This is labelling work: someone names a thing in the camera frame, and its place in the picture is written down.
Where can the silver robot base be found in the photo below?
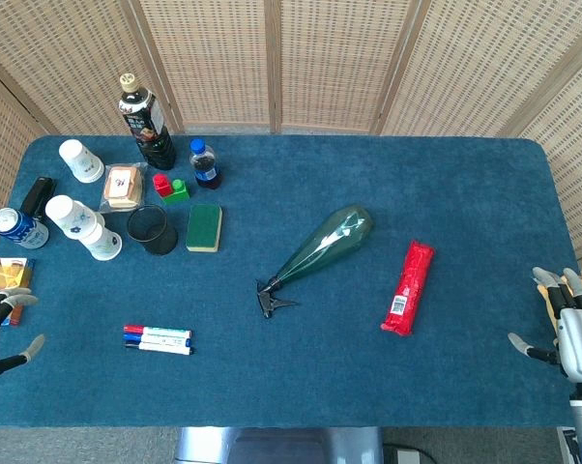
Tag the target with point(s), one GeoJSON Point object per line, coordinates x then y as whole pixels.
{"type": "Point", "coordinates": [271, 447]}

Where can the blue carpet table cloth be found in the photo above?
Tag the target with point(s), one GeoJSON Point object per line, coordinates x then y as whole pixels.
{"type": "Point", "coordinates": [320, 367]}

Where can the black stapler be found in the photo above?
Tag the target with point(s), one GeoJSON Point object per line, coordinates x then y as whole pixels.
{"type": "Point", "coordinates": [38, 193]}

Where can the black mesh pen holder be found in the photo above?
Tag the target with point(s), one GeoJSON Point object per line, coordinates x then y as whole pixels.
{"type": "Point", "coordinates": [161, 242]}

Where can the green and yellow sponge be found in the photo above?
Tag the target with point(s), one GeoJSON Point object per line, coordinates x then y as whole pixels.
{"type": "Point", "coordinates": [204, 224]}

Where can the black whiteboard marker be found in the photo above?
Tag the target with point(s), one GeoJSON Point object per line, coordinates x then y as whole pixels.
{"type": "Point", "coordinates": [160, 346]}

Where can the blue whiteboard marker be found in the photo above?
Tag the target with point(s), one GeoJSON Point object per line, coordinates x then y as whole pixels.
{"type": "Point", "coordinates": [160, 339]}

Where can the green toy building block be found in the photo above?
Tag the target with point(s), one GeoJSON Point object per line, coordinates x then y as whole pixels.
{"type": "Point", "coordinates": [179, 192]}

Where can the yellow cardboard box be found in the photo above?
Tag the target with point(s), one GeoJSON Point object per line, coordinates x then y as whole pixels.
{"type": "Point", "coordinates": [6, 274]}

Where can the grey floor device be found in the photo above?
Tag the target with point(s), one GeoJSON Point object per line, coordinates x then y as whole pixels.
{"type": "Point", "coordinates": [407, 456]}

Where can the blue soda can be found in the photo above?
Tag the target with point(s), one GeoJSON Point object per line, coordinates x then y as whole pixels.
{"type": "Point", "coordinates": [22, 232]}

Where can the red snack package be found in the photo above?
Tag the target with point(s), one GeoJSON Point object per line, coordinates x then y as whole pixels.
{"type": "Point", "coordinates": [412, 285]}

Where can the red toy building block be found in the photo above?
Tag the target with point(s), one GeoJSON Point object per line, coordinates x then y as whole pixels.
{"type": "Point", "coordinates": [161, 185]}

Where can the bagged sandwich bread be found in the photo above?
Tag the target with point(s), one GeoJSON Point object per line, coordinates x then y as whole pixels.
{"type": "Point", "coordinates": [122, 186]}

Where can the green transparent plastic bottle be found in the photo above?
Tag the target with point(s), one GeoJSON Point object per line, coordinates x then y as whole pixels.
{"type": "Point", "coordinates": [329, 237]}

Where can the white paper cup blue print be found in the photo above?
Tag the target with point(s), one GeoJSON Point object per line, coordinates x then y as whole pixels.
{"type": "Point", "coordinates": [80, 161]}

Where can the red whiteboard marker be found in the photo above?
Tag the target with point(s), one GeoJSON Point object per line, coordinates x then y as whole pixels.
{"type": "Point", "coordinates": [160, 331]}

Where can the tall dark coffee bottle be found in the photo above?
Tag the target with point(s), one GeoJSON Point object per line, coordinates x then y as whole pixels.
{"type": "Point", "coordinates": [148, 130]}

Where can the small cola bottle blue cap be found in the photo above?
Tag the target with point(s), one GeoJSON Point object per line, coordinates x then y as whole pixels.
{"type": "Point", "coordinates": [205, 166]}

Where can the white paper cup leaf print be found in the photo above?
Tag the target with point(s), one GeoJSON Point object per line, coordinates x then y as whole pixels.
{"type": "Point", "coordinates": [105, 244]}

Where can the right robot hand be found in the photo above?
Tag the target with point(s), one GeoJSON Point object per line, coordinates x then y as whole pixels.
{"type": "Point", "coordinates": [581, 338]}

